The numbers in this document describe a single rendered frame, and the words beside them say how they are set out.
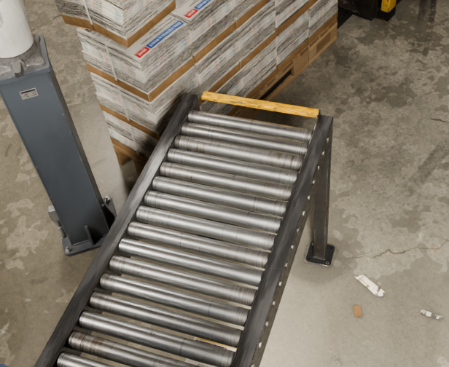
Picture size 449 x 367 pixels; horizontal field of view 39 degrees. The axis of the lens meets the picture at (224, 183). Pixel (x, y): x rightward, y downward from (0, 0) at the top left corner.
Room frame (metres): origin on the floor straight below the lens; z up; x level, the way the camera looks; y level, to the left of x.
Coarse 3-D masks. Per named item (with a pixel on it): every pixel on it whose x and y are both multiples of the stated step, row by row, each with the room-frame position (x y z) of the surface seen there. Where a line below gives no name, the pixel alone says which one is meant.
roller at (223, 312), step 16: (112, 288) 1.02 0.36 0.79; (128, 288) 1.01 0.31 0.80; (144, 288) 1.00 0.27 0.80; (160, 288) 0.99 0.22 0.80; (160, 304) 0.96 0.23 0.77; (176, 304) 0.94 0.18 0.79; (192, 304) 0.92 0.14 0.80; (208, 304) 0.92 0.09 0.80; (224, 304) 0.91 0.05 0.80; (224, 320) 0.87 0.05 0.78; (240, 320) 0.86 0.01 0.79
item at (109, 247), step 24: (192, 96) 1.78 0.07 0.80; (168, 144) 1.56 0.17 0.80; (144, 168) 1.46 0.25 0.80; (144, 192) 1.36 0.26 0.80; (120, 216) 1.27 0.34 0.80; (120, 240) 1.18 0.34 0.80; (96, 264) 1.10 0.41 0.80; (96, 288) 1.03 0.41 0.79; (72, 312) 0.95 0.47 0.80; (96, 312) 0.99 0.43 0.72; (48, 360) 0.82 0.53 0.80
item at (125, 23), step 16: (96, 0) 2.05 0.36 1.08; (112, 0) 2.00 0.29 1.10; (128, 0) 1.99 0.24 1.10; (144, 0) 2.06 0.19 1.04; (160, 0) 2.14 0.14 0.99; (96, 16) 2.07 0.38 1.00; (112, 16) 2.01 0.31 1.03; (128, 16) 2.00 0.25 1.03; (144, 16) 2.07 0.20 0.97; (112, 32) 2.03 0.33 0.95; (128, 32) 2.00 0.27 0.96
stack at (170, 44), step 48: (192, 0) 2.35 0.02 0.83; (240, 0) 2.46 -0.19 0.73; (288, 0) 2.70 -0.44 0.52; (96, 48) 2.20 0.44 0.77; (144, 48) 2.07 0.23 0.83; (192, 48) 2.22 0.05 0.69; (240, 48) 2.42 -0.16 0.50; (288, 48) 2.69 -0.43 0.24; (240, 96) 2.40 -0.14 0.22; (144, 144) 2.09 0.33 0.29
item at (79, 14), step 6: (54, 0) 2.22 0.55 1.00; (60, 0) 2.19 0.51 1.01; (66, 0) 2.17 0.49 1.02; (72, 0) 2.16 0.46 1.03; (78, 0) 2.13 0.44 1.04; (60, 6) 2.20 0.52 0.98; (66, 6) 2.18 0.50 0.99; (72, 6) 2.16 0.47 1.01; (78, 6) 2.13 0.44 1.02; (66, 12) 2.19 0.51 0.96; (72, 12) 2.16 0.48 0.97; (78, 12) 2.14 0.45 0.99; (84, 18) 2.13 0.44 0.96
